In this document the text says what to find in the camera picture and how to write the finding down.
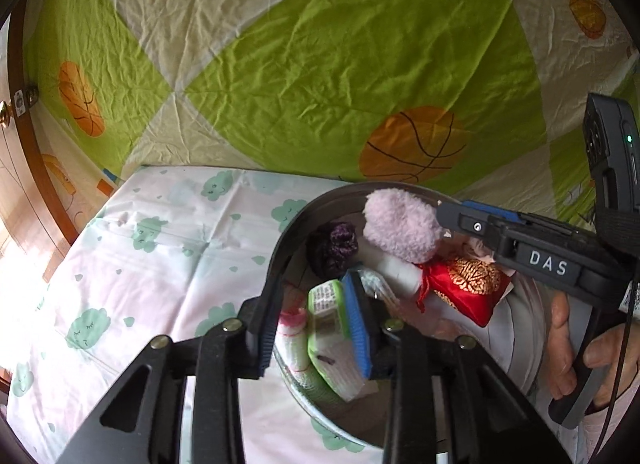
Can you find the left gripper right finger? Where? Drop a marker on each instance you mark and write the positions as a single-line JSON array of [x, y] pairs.
[[450, 402]]

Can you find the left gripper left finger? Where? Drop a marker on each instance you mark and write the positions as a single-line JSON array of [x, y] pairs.
[[139, 419]]

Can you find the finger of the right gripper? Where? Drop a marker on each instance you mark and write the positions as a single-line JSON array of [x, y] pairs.
[[459, 218], [508, 215]]

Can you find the pink fuzzy pompom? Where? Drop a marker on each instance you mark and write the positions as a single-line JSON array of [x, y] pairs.
[[401, 224]]

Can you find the green tissue pack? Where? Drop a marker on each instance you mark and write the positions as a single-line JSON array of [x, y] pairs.
[[329, 343]]

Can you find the pink fabric pouch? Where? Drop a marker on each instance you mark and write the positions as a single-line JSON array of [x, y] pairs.
[[473, 248]]

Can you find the person's right hand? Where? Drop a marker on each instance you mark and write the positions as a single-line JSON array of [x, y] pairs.
[[602, 351]]

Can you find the round black cookie tin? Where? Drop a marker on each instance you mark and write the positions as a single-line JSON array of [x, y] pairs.
[[513, 335]]

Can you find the basketball pattern bed sheet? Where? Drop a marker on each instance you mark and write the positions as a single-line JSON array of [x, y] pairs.
[[479, 99]]

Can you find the dark purple knitted ball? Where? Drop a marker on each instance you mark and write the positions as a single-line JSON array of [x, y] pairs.
[[329, 249]]

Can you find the white cloud print tablecloth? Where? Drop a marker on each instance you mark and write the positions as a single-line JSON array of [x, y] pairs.
[[173, 252]]

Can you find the white cloth red stitching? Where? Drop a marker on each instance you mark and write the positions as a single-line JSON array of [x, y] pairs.
[[292, 341]]

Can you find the wooden door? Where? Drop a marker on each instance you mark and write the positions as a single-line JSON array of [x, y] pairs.
[[33, 237]]

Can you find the brass door knob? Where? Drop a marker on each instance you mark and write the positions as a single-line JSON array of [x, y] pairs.
[[19, 104]]

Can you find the red gold drawstring pouch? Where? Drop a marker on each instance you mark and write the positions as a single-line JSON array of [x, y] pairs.
[[470, 286]]

